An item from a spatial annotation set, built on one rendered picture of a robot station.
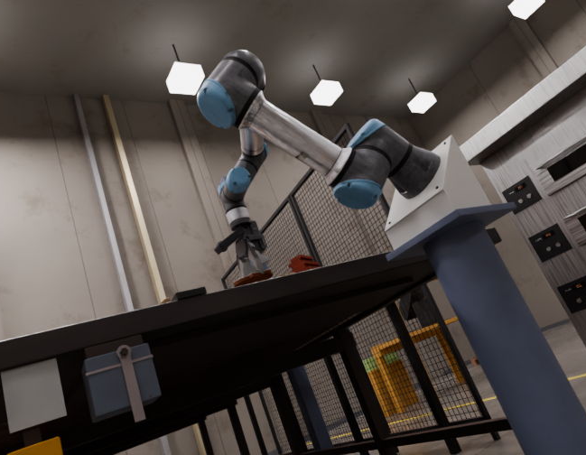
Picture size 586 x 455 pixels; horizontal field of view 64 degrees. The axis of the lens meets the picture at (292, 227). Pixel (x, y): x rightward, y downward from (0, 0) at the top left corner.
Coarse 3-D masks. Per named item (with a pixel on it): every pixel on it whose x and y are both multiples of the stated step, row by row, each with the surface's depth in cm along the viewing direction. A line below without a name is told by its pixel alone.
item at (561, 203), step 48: (528, 96) 354; (576, 96) 348; (480, 144) 390; (528, 144) 381; (576, 144) 350; (528, 192) 385; (576, 192) 356; (528, 240) 390; (576, 240) 357; (576, 288) 362
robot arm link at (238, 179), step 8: (240, 168) 151; (248, 168) 154; (232, 176) 149; (240, 176) 150; (248, 176) 151; (232, 184) 149; (240, 184) 149; (248, 184) 152; (224, 192) 157; (232, 192) 152; (240, 192) 152; (232, 200) 157
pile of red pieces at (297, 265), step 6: (294, 258) 242; (300, 258) 240; (306, 258) 246; (312, 258) 252; (294, 264) 241; (300, 264) 240; (306, 264) 241; (312, 264) 246; (318, 264) 252; (294, 270) 240; (300, 270) 239; (306, 270) 237
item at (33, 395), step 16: (16, 368) 95; (32, 368) 96; (48, 368) 97; (16, 384) 93; (32, 384) 95; (48, 384) 96; (16, 400) 92; (32, 400) 93; (48, 400) 94; (16, 416) 91; (32, 416) 92; (48, 416) 93
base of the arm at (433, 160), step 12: (408, 156) 129; (420, 156) 130; (432, 156) 131; (396, 168) 130; (408, 168) 130; (420, 168) 130; (432, 168) 129; (396, 180) 133; (408, 180) 130; (420, 180) 129; (408, 192) 133; (420, 192) 131
